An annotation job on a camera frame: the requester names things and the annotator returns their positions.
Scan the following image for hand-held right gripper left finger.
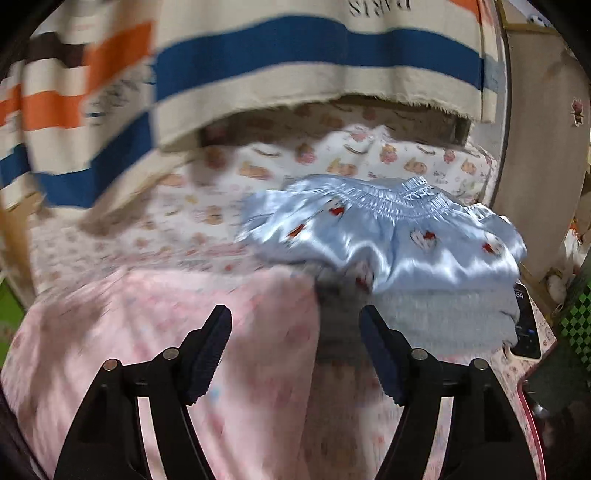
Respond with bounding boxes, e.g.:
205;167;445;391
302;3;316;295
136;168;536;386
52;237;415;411
53;305;232;480

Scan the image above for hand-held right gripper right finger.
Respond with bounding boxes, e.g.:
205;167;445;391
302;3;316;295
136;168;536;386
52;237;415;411
359;305;539;480

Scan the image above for pink printed pants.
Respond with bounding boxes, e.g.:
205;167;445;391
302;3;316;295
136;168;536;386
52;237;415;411
2;265;324;480

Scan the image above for light blue satin pants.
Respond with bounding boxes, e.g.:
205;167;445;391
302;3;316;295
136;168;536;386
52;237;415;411
235;174;528;296

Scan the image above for pale blue folded fleece cloth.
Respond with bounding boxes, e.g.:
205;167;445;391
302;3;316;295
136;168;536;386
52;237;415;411
369;277;522;349

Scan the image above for printed bed sheet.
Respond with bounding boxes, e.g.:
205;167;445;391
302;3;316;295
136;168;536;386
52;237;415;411
28;102;546;480

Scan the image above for smartphone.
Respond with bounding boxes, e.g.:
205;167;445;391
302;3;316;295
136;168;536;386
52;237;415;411
505;281;542;360

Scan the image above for green checkered cloth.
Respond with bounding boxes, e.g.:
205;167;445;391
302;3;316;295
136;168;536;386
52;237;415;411
526;263;591;416

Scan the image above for white orange plush toy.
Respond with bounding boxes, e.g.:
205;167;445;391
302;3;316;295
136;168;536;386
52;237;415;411
545;222;583;301

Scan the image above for wooden cabinet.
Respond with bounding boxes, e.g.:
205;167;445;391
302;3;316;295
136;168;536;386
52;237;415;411
489;23;591;287

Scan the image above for striped hanging blanket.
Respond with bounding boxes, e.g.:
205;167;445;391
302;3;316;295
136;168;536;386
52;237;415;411
0;0;504;208

